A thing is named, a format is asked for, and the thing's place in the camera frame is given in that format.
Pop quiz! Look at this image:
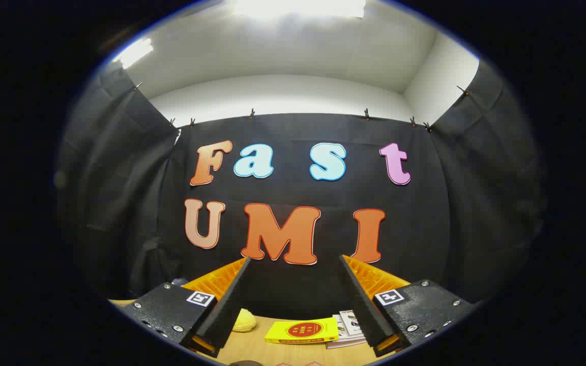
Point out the ceiling light panel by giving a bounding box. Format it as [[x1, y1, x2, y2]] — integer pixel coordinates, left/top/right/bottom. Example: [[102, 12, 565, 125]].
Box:
[[227, 0, 367, 20], [112, 38, 154, 70]]

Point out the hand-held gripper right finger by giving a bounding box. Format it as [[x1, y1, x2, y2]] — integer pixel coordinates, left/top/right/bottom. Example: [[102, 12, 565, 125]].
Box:
[[339, 254, 477, 358]]

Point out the brown-cover book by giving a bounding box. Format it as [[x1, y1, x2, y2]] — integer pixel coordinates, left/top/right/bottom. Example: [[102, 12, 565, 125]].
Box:
[[326, 337, 368, 350]]

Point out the row of small cloth clips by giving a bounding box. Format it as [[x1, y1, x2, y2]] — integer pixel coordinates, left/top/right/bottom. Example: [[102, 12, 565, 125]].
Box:
[[130, 81, 472, 134]]

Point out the yellow book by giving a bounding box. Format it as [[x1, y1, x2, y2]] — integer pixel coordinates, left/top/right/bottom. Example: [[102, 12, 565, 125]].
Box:
[[265, 318, 339, 345]]

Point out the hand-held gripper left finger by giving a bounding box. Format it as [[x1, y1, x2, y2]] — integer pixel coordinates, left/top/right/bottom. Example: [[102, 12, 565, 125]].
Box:
[[120, 257, 251, 358]]

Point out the yellow bun-shaped plush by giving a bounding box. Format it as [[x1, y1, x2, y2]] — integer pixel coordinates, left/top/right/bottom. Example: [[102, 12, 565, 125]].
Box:
[[232, 309, 257, 332]]

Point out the plain white book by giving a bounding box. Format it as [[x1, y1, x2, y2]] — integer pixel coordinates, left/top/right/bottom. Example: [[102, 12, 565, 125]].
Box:
[[331, 314, 366, 343]]

